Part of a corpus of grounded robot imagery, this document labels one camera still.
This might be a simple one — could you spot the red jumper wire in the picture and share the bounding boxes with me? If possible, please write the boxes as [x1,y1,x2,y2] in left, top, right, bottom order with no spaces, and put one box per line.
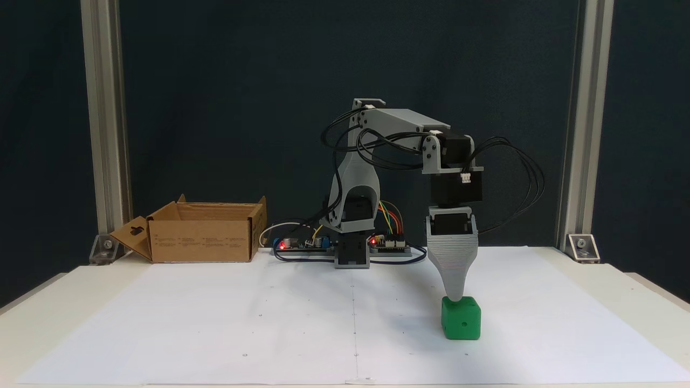
[382,203,404,236]

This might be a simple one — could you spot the green jumper wire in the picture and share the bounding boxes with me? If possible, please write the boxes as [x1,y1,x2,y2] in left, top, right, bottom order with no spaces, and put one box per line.
[377,200,393,236]

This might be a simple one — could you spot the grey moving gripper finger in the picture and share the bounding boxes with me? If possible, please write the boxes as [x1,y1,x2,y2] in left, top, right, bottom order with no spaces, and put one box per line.
[426,214,479,302]

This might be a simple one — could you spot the dark blue cable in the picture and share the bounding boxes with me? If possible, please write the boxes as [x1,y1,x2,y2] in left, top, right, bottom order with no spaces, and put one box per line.
[371,244,429,265]

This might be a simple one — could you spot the metal corner bracket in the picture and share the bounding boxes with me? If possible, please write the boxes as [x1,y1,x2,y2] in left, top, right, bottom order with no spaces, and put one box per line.
[567,233,601,264]
[89,233,126,265]

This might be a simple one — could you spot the aluminium frame post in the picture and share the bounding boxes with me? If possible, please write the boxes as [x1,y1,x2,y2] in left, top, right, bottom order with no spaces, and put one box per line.
[80,0,133,239]
[555,0,615,254]

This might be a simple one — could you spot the white cable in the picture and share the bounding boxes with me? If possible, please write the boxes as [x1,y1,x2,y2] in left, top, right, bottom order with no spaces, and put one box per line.
[259,222,302,248]

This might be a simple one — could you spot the green dice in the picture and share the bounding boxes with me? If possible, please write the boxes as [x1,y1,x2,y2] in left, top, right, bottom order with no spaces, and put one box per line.
[441,296,481,341]

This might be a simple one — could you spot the servo driver circuit board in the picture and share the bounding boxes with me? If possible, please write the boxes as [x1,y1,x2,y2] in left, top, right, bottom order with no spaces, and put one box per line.
[369,233,411,252]

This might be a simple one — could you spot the black power cable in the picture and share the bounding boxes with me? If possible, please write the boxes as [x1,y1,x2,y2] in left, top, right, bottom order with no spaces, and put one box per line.
[274,247,338,264]

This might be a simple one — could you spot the black wrist servo cable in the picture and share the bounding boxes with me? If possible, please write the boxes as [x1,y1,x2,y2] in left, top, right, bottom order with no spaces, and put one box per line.
[353,127,432,171]

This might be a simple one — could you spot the black elbow servo cable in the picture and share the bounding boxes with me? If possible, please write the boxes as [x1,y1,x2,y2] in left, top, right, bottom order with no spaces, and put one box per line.
[321,107,372,224]

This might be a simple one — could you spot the brown cardboard box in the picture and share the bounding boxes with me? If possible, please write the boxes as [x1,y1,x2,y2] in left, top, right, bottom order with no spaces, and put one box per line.
[111,194,268,264]

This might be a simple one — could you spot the blue power converter board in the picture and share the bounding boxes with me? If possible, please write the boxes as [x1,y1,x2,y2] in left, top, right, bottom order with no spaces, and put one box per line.
[271,235,335,252]

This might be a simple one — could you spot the white paper sheet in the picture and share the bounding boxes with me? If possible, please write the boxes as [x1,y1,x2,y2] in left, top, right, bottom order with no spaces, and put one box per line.
[15,246,690,386]

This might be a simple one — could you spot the orange jumper wire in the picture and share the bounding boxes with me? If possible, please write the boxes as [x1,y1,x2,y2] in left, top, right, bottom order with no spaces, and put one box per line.
[379,201,402,236]

